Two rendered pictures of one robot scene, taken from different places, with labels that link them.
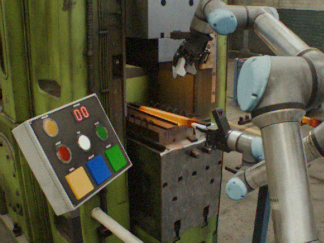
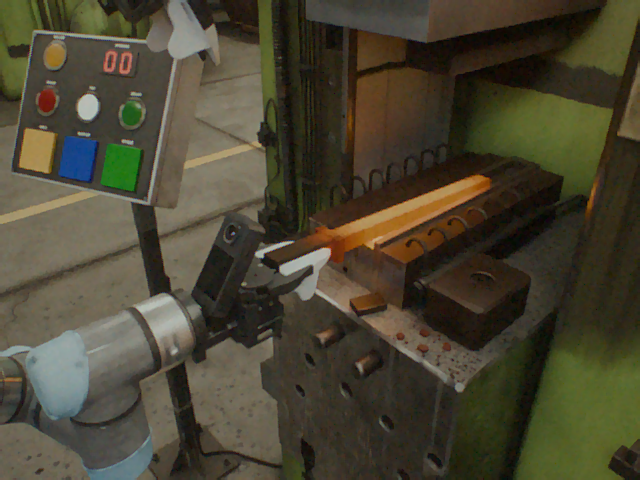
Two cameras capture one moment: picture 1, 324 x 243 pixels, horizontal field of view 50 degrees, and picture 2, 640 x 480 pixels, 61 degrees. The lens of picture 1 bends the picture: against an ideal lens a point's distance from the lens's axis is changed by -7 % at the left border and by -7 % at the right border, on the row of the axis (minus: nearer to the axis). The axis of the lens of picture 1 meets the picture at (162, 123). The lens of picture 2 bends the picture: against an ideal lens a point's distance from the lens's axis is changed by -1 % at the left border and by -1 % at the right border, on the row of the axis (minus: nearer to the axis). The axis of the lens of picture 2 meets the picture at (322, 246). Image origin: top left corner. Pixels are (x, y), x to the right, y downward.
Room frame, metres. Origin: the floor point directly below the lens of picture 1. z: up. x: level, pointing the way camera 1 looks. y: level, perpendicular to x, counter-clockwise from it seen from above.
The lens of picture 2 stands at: (1.45, -0.74, 1.39)
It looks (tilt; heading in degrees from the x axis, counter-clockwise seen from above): 31 degrees down; 89
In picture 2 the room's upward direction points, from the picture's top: straight up
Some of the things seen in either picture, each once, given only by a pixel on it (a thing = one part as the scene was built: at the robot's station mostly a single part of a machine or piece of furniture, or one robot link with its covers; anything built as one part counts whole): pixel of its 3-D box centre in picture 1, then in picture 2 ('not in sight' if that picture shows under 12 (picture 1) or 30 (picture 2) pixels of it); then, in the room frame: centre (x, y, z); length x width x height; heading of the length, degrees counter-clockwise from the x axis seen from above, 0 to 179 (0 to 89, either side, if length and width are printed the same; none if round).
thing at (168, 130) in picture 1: (146, 121); (442, 210); (1.67, 0.08, 0.96); 0.42 x 0.20 x 0.09; 40
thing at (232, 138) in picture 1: (236, 140); (165, 331); (1.29, -0.28, 1.00); 0.08 x 0.05 x 0.08; 130
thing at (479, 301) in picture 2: (196, 123); (478, 299); (1.67, -0.16, 0.95); 0.12 x 0.08 x 0.06; 40
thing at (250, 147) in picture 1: (253, 147); (93, 365); (1.23, -0.33, 1.00); 0.11 x 0.08 x 0.09; 40
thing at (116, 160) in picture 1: (114, 158); (123, 167); (1.12, 0.16, 1.01); 0.07 x 0.05 x 0.07; 155
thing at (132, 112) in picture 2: (102, 132); (132, 113); (1.14, 0.20, 1.09); 0.05 x 0.03 x 0.04; 130
